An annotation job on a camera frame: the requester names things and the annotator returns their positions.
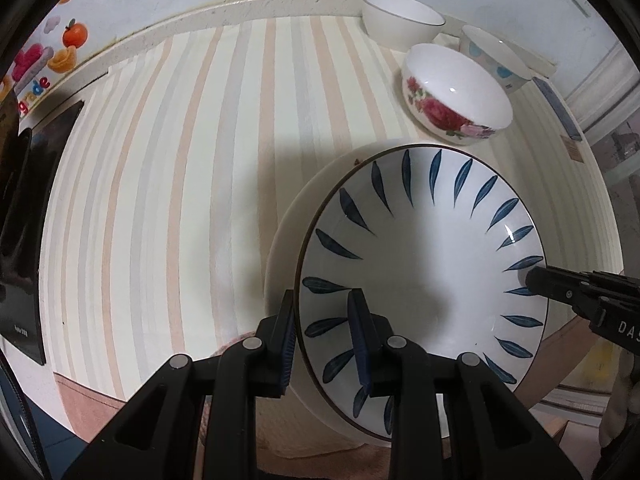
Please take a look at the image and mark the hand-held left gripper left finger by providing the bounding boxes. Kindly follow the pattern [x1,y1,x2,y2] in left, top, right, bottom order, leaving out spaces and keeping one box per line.
[65,289,297,480]

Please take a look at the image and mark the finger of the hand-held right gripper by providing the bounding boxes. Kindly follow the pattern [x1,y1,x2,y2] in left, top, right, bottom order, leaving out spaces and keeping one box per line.
[525,265,640,333]

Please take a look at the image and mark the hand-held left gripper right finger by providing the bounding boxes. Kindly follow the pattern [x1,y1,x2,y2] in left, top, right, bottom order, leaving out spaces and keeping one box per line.
[347,289,583,480]

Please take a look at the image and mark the white plate blue leaf pattern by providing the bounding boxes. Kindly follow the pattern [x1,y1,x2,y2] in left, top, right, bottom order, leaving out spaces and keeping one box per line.
[292,144,548,448]

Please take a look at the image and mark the person's right forearm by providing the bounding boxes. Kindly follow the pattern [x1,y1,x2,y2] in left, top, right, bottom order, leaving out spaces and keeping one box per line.
[597,350,640,466]

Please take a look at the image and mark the striped tablecloth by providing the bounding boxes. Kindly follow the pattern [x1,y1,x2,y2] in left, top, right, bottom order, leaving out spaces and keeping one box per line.
[37,7,623,453]

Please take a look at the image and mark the pink cloth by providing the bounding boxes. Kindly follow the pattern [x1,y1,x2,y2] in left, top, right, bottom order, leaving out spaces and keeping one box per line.
[52,330,606,480]

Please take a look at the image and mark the white bowl red rose print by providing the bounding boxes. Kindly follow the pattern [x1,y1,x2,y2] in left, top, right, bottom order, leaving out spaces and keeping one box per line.
[401,43,513,146]

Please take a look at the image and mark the white bowl blue pink dots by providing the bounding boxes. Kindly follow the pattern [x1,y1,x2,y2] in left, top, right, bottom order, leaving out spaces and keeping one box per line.
[458,24,534,94]

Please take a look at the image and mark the black appliance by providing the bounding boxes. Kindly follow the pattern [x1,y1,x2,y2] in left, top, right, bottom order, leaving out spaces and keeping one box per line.
[0,99,86,367]

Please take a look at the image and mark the white bowl dark rim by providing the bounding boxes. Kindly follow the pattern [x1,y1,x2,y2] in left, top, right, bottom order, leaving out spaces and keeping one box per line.
[361,0,446,54]

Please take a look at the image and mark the colourful fruit wall sticker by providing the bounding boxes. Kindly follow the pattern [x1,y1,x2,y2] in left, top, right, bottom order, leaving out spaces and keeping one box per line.
[0,0,91,117]

